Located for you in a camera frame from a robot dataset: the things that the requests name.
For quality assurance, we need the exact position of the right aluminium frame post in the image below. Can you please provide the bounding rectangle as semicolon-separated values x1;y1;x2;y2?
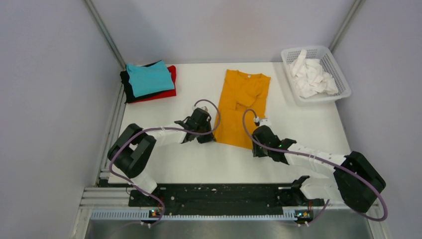
328;0;365;52

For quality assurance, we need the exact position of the left aluminium frame post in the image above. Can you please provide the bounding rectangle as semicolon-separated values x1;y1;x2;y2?
83;0;126;69

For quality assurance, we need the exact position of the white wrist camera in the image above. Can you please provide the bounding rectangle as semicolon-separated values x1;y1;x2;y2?
192;106;208;112
254;117;272;127

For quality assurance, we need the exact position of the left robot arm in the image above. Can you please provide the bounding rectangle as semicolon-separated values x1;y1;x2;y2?
107;107;215;206

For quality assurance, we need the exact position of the aluminium table side rail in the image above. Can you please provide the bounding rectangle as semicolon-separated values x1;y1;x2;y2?
79;84;129;212

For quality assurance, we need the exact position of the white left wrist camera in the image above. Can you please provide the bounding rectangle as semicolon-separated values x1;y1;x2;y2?
192;106;208;112

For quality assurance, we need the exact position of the white slotted cable duct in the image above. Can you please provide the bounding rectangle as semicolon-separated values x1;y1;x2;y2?
90;209;297;221

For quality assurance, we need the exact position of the red folded t shirt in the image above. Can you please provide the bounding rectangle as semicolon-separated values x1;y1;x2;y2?
126;65;177;104

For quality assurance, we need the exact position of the white crumpled t shirt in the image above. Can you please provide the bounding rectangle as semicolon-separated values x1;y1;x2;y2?
289;49;338;99

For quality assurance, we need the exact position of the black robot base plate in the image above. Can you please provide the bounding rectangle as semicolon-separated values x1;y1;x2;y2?
128;183;324;216

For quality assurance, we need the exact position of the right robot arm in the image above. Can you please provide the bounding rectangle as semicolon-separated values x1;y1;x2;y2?
251;125;386;213

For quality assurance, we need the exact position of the white plastic laundry basket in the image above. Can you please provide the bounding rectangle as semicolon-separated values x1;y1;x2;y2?
281;46;351;106

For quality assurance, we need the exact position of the orange t shirt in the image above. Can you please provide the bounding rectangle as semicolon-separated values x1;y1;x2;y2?
214;70;271;149

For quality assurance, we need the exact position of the aluminium frame post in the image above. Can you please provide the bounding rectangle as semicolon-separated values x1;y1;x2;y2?
328;0;365;52
83;0;126;69

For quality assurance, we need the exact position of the black folded t shirt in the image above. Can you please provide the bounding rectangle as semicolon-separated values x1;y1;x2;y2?
120;62;156;98

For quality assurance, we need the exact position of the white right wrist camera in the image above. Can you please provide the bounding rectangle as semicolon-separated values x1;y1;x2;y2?
254;117;272;127

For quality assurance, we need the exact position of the teal folded t shirt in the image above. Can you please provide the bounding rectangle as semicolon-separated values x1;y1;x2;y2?
126;61;175;97

